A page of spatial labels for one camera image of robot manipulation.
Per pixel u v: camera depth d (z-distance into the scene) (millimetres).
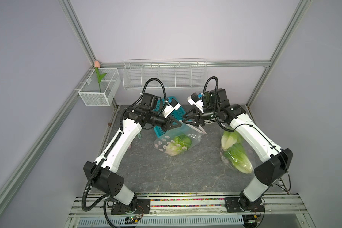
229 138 910
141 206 737
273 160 428
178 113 632
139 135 1019
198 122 621
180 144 807
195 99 600
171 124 609
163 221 1573
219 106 585
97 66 897
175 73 1022
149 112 599
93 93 754
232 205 727
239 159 826
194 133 841
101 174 394
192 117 622
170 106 616
